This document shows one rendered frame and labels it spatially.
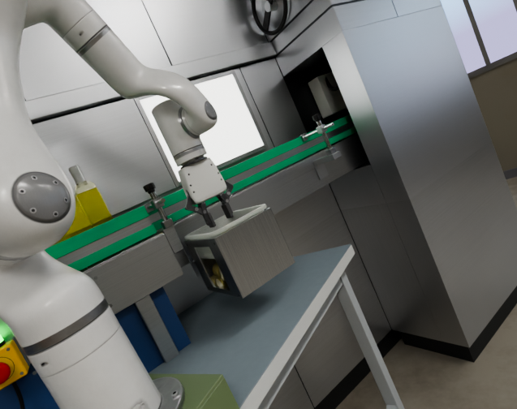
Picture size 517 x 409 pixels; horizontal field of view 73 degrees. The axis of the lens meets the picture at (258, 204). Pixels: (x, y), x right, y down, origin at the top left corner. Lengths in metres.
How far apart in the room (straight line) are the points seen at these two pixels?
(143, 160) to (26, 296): 0.76
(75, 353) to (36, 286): 0.11
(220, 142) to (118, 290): 0.69
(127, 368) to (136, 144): 0.83
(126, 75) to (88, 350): 0.56
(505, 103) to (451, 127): 2.18
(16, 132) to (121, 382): 0.38
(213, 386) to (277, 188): 0.77
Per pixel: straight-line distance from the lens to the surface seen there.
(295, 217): 1.51
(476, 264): 1.76
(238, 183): 1.17
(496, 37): 3.87
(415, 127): 1.55
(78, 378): 0.58
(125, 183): 1.23
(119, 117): 1.28
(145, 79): 0.86
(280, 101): 1.60
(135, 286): 0.94
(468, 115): 1.89
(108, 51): 0.86
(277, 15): 1.63
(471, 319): 1.72
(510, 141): 3.96
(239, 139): 1.41
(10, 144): 0.57
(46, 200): 0.51
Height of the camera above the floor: 1.11
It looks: 6 degrees down
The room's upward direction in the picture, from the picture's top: 25 degrees counter-clockwise
